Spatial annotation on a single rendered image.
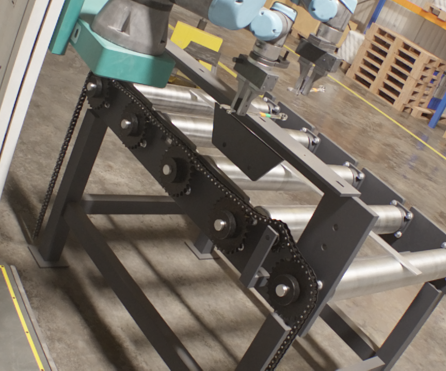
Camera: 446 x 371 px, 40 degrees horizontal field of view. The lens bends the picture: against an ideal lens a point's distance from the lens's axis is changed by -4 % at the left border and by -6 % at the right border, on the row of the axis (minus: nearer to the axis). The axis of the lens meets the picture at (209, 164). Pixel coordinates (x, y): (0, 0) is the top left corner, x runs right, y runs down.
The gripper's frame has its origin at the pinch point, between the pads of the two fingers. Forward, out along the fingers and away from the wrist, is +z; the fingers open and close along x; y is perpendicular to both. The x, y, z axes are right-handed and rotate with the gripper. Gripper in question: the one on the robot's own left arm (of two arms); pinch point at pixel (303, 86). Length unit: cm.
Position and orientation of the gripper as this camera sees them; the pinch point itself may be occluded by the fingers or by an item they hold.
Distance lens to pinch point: 193.0
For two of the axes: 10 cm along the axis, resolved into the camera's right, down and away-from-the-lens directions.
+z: -3.9, 8.4, 3.7
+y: 5.2, -1.3, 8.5
